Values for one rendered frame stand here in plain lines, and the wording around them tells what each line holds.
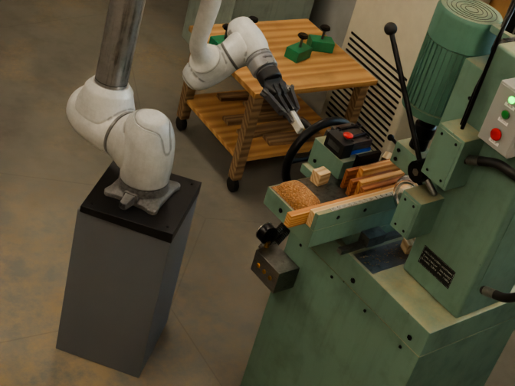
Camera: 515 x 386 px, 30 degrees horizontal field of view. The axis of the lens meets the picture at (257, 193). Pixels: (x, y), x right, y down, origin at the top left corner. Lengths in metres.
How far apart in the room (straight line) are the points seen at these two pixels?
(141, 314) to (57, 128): 1.50
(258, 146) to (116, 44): 1.49
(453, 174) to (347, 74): 1.88
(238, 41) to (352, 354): 1.05
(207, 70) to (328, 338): 0.92
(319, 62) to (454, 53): 1.80
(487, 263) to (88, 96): 1.26
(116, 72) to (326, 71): 1.51
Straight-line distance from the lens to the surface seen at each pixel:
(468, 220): 2.52
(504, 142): 2.33
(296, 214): 2.55
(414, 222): 2.53
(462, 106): 2.53
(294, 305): 2.96
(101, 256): 3.01
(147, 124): 2.82
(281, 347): 3.08
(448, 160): 2.42
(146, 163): 2.85
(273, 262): 2.88
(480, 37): 2.51
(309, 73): 4.16
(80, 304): 3.17
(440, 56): 2.54
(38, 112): 4.48
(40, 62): 4.87
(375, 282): 2.66
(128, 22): 2.84
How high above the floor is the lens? 2.40
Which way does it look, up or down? 34 degrees down
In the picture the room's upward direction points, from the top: 16 degrees clockwise
